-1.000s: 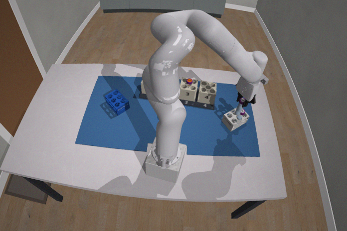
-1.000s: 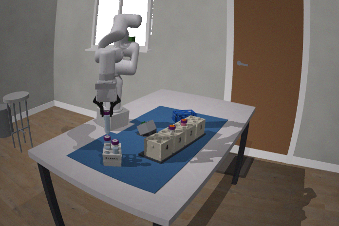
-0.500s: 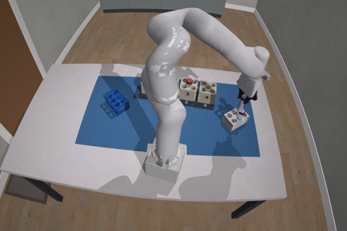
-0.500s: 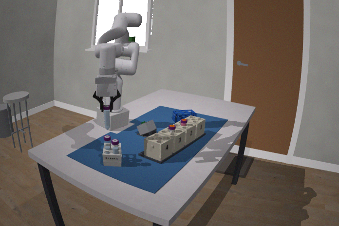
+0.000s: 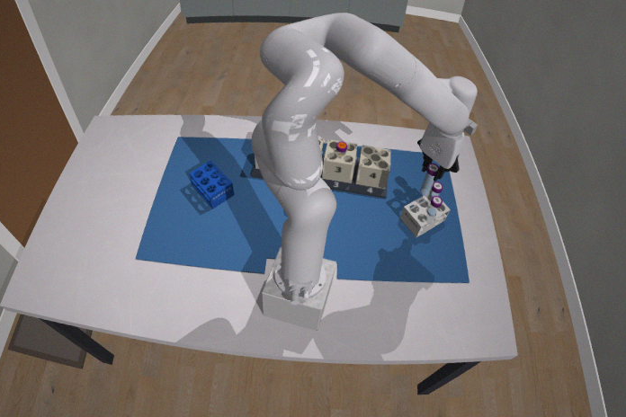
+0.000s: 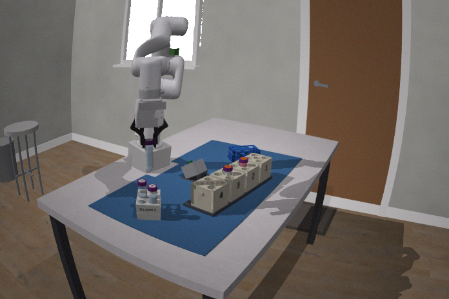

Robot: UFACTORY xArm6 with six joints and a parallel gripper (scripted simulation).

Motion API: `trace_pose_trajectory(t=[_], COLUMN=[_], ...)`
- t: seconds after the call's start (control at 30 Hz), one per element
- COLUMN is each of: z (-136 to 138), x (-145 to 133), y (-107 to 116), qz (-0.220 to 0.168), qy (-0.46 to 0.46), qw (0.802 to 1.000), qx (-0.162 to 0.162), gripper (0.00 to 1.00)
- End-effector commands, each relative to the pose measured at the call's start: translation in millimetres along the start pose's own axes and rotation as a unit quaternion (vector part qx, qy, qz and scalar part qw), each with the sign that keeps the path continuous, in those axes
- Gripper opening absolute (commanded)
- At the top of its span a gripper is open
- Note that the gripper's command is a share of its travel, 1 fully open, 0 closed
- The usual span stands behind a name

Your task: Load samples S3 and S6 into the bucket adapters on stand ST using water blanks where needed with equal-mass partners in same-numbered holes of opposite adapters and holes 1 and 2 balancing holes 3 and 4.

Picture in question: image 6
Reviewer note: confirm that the blue tube rack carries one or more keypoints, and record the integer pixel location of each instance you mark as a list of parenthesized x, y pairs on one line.
[(232, 152)]

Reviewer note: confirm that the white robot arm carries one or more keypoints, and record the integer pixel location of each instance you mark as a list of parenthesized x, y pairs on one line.
[(151, 84)]

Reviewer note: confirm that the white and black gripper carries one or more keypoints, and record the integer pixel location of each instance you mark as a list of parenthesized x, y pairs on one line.
[(148, 119)]

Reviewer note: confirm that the blue bench mat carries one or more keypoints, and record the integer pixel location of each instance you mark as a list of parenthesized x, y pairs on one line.
[(179, 225)]

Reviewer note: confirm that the white tube rack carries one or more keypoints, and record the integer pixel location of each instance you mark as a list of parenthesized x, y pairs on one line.
[(148, 211)]

